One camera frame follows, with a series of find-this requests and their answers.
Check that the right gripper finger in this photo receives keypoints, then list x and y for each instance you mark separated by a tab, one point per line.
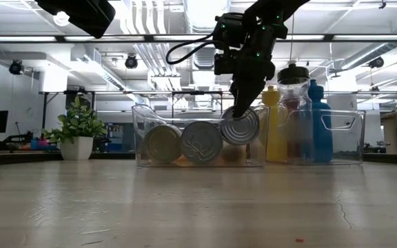
246	96

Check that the blue labelled tuna can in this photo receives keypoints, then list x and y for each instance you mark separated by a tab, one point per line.
202	142
164	143
243	132

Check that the clear bottle black cap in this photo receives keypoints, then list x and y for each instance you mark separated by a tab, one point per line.
293	74

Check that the yellow plastic water bottle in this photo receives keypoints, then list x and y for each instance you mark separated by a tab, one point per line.
276	144

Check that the blue plastic water bottle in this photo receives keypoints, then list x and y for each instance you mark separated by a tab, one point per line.
320	137

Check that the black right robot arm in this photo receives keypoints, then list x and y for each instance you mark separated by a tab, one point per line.
274	8

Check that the black background rack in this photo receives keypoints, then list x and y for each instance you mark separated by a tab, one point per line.
198	92

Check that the black ceiling spotlight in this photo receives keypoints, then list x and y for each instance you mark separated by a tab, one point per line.
131	61
15	67
376	62

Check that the green potted plant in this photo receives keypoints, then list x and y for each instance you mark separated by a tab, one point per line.
78	124

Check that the large clear plastic bin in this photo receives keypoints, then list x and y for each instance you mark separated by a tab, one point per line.
138	131

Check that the small clear plastic bin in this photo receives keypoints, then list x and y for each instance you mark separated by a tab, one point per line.
350	144

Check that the small pink object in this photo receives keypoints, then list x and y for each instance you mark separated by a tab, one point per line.
43	142

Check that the small blue object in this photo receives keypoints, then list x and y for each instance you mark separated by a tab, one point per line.
34	143

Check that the black overhead rail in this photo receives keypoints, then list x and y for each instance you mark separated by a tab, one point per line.
133	38

